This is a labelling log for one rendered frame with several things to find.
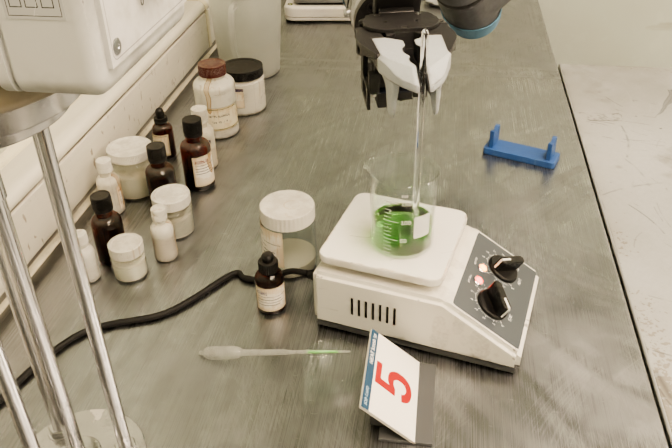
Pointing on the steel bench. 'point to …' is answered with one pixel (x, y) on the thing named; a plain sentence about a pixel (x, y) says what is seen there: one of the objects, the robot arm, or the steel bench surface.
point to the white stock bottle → (217, 96)
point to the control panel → (507, 328)
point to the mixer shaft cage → (12, 263)
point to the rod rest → (521, 151)
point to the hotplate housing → (413, 311)
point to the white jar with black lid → (247, 85)
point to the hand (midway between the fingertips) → (422, 74)
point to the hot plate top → (365, 262)
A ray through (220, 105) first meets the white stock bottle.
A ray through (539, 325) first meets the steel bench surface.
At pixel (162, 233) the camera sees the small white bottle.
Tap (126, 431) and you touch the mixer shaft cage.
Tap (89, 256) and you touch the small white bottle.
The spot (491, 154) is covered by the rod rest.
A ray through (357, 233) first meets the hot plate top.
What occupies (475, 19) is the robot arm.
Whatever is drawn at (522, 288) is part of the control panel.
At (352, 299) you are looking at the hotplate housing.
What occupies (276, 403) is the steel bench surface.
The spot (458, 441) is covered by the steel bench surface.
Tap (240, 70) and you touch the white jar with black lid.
